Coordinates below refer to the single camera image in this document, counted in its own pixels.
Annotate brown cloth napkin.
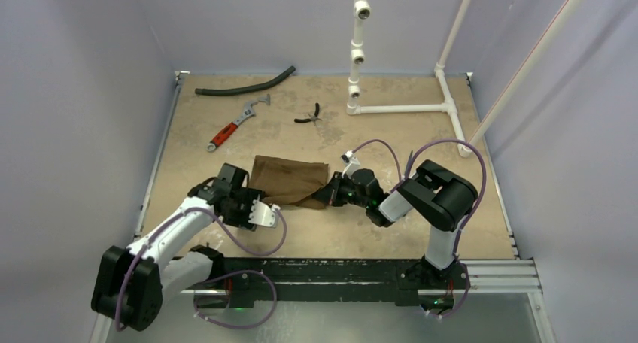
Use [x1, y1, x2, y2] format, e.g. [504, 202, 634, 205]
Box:
[248, 155, 330, 210]

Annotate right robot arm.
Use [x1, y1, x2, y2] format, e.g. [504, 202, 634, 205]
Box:
[311, 160, 479, 288]

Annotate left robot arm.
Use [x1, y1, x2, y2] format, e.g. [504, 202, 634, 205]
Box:
[90, 163, 278, 331]

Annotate blue spoon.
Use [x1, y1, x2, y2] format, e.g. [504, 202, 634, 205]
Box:
[406, 150, 414, 168]

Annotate black pliers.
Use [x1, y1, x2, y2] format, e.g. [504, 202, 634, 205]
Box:
[293, 102, 322, 125]

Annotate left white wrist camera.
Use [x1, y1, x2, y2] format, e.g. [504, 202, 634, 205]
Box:
[248, 200, 281, 229]

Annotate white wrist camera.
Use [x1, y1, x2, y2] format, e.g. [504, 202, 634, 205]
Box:
[248, 200, 281, 229]
[341, 150, 361, 178]

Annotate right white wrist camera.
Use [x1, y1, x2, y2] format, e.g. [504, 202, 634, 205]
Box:
[341, 150, 361, 178]

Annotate red handled adjustable wrench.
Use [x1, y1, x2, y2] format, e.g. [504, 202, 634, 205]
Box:
[206, 94, 271, 153]

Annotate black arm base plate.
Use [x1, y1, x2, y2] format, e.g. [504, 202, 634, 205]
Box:
[189, 257, 470, 311]

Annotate white PVC pipe frame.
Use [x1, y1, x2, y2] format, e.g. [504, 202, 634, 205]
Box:
[345, 0, 597, 158]

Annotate black rubber hose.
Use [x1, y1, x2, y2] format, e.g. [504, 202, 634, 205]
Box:
[194, 65, 297, 98]

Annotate aluminium frame rail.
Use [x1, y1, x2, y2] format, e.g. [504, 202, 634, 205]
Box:
[92, 71, 557, 343]

